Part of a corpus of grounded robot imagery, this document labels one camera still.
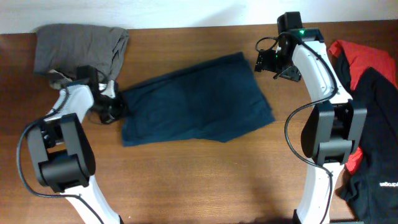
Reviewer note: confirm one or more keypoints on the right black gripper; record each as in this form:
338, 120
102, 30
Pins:
293, 73

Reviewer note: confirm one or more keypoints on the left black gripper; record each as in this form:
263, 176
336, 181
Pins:
121, 112

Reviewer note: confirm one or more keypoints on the dark blue shorts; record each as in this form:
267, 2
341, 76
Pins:
217, 100

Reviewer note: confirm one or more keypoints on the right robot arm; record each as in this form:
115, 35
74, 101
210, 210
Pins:
333, 130

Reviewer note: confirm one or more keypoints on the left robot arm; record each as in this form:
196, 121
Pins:
59, 149

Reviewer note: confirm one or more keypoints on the grey folded shorts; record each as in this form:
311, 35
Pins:
62, 48

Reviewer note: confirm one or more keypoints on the red garment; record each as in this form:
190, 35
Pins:
363, 59

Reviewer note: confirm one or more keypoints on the black garment with logo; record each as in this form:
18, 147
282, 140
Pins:
371, 191

